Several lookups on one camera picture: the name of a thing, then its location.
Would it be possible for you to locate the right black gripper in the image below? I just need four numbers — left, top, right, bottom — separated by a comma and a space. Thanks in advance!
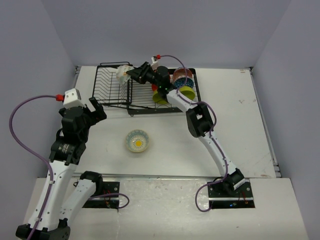
126, 62, 161, 88

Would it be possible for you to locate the white floral pattern bowl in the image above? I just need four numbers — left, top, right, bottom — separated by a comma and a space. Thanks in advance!
115, 65, 134, 86

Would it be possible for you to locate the lime green bowl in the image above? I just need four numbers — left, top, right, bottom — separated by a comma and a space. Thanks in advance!
152, 90, 168, 105
179, 86, 196, 101

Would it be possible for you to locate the yellow sun pattern bowl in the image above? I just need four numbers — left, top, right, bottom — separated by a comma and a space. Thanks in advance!
125, 129, 150, 153

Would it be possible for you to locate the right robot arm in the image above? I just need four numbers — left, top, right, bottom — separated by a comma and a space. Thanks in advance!
124, 62, 245, 197

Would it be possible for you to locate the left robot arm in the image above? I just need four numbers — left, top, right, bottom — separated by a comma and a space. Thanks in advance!
15, 95, 107, 240

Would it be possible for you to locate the orange bowl front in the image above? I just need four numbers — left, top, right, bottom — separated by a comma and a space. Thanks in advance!
151, 84, 157, 92

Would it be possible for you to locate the brown red patterned bowl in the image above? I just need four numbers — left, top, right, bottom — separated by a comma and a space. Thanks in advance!
172, 67, 193, 82

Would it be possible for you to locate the blue patterned bowl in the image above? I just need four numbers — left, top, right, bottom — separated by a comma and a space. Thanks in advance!
173, 77, 194, 88

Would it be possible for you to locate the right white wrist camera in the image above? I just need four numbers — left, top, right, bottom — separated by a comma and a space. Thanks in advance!
150, 54, 161, 72

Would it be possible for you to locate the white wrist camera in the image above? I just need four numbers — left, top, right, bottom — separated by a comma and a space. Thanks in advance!
150, 54, 161, 72
63, 88, 84, 109

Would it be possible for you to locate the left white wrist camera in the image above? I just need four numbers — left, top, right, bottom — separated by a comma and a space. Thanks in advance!
63, 88, 84, 109

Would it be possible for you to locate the black wire dish rack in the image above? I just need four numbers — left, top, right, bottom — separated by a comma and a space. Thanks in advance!
92, 61, 203, 117

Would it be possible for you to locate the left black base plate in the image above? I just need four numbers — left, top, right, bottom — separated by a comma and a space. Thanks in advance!
82, 180, 121, 210

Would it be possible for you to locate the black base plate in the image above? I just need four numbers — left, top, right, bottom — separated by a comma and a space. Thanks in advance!
82, 180, 121, 210
207, 179, 255, 210

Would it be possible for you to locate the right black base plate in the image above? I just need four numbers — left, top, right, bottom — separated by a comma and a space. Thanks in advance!
207, 179, 255, 210

